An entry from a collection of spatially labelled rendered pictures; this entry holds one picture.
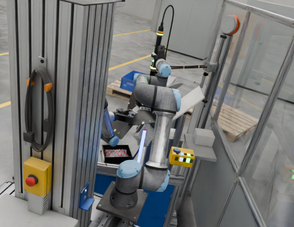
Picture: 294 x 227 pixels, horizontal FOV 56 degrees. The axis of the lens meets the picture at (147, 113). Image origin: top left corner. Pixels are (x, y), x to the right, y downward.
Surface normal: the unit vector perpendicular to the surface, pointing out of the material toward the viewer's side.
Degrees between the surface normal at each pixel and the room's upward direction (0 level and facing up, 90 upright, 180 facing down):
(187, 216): 0
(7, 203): 0
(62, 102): 90
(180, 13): 90
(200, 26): 90
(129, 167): 8
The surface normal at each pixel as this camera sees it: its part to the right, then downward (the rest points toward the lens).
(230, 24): -0.81, 0.12
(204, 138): -0.01, 0.44
